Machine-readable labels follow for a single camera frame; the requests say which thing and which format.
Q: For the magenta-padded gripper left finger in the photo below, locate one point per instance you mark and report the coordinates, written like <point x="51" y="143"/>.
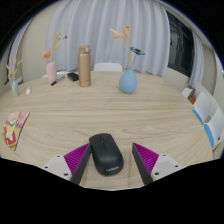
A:
<point x="60" y="165"/>

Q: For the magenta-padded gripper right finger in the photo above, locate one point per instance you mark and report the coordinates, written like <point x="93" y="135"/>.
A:
<point x="165" y="164"/>

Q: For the black computer mouse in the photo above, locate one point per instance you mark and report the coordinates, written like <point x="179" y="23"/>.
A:
<point x="106" y="154"/>

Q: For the colourful printed mouse pad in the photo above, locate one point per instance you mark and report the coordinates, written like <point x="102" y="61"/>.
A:
<point x="14" y="130"/>

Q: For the white and blue chairs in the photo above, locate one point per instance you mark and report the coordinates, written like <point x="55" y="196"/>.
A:
<point x="210" y="116"/>

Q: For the black and blue marker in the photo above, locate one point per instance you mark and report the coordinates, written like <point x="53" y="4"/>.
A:
<point x="58" y="80"/>

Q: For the green vase with yellow flowers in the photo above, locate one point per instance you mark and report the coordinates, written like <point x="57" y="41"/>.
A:
<point x="15" y="89"/>

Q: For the blue vase with dried flowers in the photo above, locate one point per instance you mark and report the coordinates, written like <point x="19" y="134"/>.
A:
<point x="128" y="82"/>

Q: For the small black box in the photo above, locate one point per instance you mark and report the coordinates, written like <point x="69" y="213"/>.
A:
<point x="73" y="76"/>

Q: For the white chair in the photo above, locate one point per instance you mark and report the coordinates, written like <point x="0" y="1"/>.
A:
<point x="108" y="67"/>
<point x="63" y="72"/>

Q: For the pink vase with orange flowers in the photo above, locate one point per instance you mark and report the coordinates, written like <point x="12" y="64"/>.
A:
<point x="51" y="72"/>

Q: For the tan drink bottle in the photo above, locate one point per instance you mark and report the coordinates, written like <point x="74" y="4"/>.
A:
<point x="84" y="68"/>

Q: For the narrow white curtain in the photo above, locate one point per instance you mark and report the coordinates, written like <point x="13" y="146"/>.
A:
<point x="197" y="60"/>
<point x="18" y="53"/>

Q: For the dark window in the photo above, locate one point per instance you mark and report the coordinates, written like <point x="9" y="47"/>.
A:
<point x="180" y="46"/>

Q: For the wide white curtain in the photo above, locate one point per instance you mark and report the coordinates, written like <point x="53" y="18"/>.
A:
<point x="100" y="26"/>

